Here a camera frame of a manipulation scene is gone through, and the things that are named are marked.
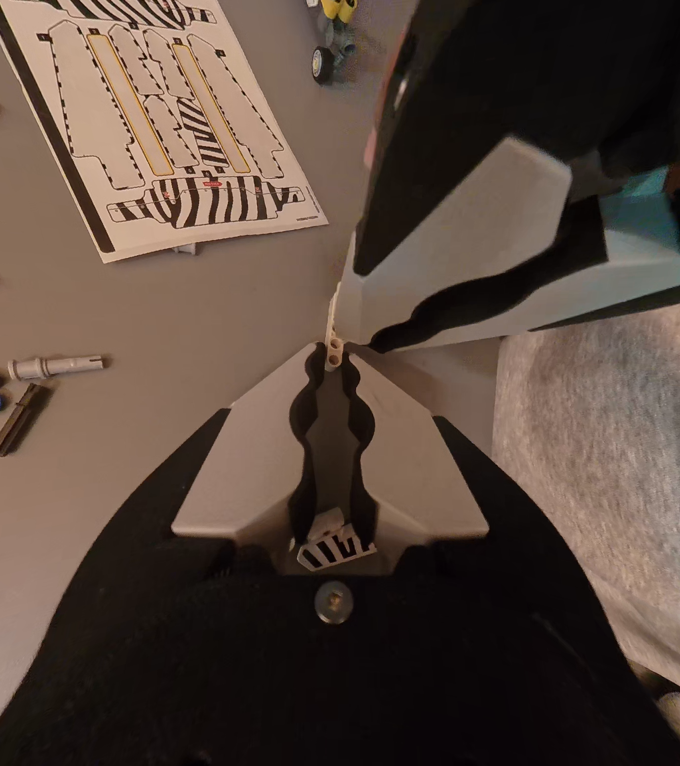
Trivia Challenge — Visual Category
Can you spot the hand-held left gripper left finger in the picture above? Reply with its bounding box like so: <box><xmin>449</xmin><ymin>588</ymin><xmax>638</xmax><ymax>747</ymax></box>
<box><xmin>171</xmin><ymin>341</ymin><xmax>327</xmax><ymax>572</ymax></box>

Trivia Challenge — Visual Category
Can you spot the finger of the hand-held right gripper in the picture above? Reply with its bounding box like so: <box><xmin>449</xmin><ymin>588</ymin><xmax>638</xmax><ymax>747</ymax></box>
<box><xmin>370</xmin><ymin>168</ymin><xmax>680</xmax><ymax>355</ymax></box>
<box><xmin>339</xmin><ymin>136</ymin><xmax>574</xmax><ymax>349</ymax></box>

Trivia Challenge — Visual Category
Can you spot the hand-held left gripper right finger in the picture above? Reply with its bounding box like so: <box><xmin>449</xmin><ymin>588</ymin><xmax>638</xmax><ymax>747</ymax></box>
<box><xmin>340</xmin><ymin>352</ymin><xmax>490</xmax><ymax>571</ymax></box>

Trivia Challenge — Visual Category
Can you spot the white short lego beam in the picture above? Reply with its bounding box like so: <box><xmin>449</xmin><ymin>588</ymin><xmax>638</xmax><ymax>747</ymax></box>
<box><xmin>325</xmin><ymin>280</ymin><xmax>349</xmax><ymax>369</ymax></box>

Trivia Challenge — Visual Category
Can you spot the zebra striped lego panel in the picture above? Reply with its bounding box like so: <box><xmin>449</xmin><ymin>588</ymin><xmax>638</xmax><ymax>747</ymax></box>
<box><xmin>297</xmin><ymin>529</ymin><xmax>376</xmax><ymax>569</ymax></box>

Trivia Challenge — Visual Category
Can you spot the light grey long lego pin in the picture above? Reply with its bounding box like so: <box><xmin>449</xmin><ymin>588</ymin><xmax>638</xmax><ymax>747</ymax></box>
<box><xmin>8</xmin><ymin>355</ymin><xmax>105</xmax><ymax>381</ymax></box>

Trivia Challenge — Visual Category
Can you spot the lego airplane model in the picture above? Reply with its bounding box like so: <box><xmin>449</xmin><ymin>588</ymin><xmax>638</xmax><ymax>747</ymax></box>
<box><xmin>307</xmin><ymin>0</ymin><xmax>360</xmax><ymax>85</ymax></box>

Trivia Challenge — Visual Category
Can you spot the black notched lego axle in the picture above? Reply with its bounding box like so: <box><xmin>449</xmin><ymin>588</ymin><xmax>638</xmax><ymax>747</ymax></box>
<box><xmin>0</xmin><ymin>383</ymin><xmax>52</xmax><ymax>457</ymax></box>

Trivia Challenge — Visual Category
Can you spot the zebra print sticker sheet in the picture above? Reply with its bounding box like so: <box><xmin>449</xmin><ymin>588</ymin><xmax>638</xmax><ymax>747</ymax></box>
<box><xmin>0</xmin><ymin>0</ymin><xmax>329</xmax><ymax>264</ymax></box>

